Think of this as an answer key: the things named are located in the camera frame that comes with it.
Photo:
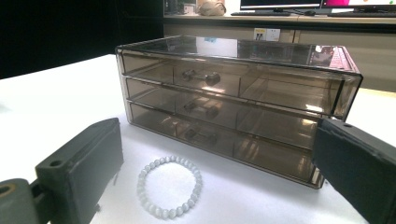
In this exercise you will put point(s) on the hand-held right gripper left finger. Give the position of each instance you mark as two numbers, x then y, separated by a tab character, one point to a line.
81	168

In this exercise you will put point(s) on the black computer monitor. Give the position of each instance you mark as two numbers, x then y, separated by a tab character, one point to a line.
358	2
280	3

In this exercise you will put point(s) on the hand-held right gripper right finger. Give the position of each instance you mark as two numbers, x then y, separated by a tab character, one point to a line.
361	168

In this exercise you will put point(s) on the smoky clear drawer organizer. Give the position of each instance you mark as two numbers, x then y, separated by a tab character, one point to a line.
218	46

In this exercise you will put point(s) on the black computer mouse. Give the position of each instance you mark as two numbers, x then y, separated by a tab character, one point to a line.
309	13

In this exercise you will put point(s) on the black keyboard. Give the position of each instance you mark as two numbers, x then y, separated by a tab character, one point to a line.
261	13
361	14

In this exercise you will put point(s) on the wooden counter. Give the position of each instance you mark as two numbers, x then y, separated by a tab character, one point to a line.
373	56

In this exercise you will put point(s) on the beige bag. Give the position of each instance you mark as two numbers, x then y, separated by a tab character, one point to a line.
211	8

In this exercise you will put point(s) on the smoky clear plastic drawer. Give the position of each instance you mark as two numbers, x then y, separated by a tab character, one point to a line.
211	111
212	79
202	137

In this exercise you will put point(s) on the white wall socket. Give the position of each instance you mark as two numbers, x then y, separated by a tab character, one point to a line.
267	34

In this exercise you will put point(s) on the black curtain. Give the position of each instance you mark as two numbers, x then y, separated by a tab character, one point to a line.
62	31

